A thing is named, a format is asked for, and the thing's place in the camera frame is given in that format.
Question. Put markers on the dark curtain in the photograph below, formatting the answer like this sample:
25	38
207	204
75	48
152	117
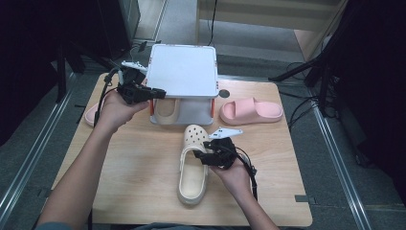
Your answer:
376	80

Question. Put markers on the black cabinet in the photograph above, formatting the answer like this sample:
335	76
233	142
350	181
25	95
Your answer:
118	25

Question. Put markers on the metal floor rail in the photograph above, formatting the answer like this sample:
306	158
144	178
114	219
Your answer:
32	153
340	169

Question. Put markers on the dark round disc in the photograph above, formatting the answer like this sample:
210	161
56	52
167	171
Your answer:
224	93

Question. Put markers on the black tripod stand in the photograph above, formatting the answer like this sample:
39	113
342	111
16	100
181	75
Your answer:
297	68

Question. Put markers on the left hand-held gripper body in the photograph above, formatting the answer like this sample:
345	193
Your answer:
130	86

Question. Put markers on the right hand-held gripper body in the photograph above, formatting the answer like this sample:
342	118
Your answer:
226	153

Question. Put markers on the beige wooden platform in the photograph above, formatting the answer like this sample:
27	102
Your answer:
255	19

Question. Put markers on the black metal stand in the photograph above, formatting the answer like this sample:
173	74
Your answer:
61	73

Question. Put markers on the cream clog shoe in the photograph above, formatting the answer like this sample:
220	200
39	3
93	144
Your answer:
193	179
166	111

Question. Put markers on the person's left hand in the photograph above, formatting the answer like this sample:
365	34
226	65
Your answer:
113	113

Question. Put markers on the person's right hand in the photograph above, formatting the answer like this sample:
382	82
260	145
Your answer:
236	180

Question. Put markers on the dark tape strip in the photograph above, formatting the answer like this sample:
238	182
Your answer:
304	199
44	193

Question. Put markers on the white two-tier shoe rack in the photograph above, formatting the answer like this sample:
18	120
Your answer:
182	70

